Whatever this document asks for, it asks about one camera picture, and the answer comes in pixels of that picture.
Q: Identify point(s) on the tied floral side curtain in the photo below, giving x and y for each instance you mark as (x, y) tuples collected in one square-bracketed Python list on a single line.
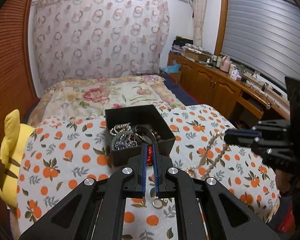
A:
[(199, 12)]

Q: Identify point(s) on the orange print tablecloth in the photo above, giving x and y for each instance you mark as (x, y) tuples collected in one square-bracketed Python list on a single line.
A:
[(65, 155)]

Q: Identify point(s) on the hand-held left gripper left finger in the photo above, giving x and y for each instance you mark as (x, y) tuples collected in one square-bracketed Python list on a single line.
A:
[(144, 175)]

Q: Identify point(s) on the white pink tissue box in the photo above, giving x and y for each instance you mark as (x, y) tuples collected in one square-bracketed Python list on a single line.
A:
[(235, 75)]

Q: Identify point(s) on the dark bangle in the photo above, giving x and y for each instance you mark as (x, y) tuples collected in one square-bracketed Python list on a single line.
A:
[(140, 128)]

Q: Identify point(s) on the black storage box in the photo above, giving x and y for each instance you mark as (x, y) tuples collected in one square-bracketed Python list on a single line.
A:
[(125, 157)]

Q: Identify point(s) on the wooden cabinet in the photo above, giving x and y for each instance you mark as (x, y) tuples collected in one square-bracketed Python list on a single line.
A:
[(210, 80)]

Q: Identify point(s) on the dark blue bed sheet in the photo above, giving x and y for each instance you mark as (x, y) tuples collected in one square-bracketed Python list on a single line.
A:
[(180, 92)]

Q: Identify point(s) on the circle pattern curtain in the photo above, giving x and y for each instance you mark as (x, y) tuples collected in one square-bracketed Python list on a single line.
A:
[(97, 37)]

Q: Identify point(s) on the small brown cardboard box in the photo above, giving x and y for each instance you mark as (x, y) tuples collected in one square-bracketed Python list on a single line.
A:
[(175, 77)]

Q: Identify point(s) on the brown slatted wardrobe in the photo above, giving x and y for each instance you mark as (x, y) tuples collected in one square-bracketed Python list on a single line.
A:
[(10, 67)]

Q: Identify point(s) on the cardboard box with cloths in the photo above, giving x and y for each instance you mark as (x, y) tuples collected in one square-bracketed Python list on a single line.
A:
[(193, 56)]

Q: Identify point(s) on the white bottle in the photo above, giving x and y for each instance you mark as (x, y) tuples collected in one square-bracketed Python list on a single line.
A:
[(218, 62)]

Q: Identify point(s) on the pink thermos jug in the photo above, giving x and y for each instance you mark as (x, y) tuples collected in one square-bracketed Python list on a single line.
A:
[(225, 63)]

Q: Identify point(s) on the person's right hand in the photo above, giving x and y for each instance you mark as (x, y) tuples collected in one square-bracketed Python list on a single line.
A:
[(285, 182)]

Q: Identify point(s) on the floral bed blanket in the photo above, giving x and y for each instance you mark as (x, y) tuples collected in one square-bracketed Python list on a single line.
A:
[(97, 95)]

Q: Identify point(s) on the yellow plush toy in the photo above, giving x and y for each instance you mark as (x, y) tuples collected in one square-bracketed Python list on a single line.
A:
[(10, 155)]

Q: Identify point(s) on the silver bangle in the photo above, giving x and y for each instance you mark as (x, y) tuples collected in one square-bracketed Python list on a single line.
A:
[(121, 136)]

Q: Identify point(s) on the folded patterned cloth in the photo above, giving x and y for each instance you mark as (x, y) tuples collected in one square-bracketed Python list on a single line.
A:
[(197, 48)]

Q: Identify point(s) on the pile of dark clothes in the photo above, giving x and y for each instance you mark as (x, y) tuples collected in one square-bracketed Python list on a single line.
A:
[(180, 45)]

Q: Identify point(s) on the white power strip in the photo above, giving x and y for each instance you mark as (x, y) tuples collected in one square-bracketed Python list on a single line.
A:
[(251, 74)]

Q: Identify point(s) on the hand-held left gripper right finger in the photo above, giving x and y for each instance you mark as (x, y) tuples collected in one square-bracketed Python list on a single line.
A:
[(157, 175)]

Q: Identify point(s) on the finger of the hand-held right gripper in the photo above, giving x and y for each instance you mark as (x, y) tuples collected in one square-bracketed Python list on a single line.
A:
[(272, 125), (240, 138)]

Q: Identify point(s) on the grey window blind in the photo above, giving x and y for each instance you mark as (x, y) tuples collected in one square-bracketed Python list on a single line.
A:
[(260, 30)]

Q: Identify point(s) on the red cloth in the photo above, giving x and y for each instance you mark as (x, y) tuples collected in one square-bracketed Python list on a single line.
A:
[(286, 217)]

